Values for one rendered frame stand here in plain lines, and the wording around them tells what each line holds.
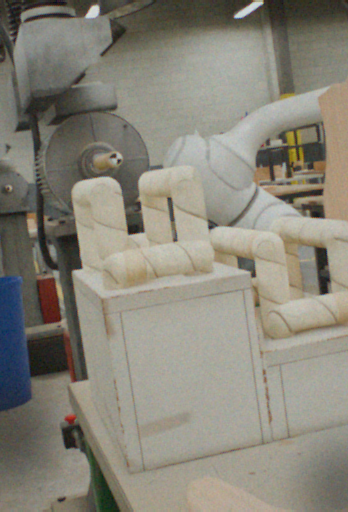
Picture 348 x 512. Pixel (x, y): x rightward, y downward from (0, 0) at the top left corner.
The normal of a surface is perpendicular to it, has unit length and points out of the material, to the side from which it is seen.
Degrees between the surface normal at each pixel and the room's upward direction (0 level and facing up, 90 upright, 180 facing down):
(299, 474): 0
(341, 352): 90
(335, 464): 0
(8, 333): 93
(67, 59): 90
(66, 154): 87
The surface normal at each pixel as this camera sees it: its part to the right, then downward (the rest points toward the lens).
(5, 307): 0.73, 0.03
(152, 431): 0.22, 0.07
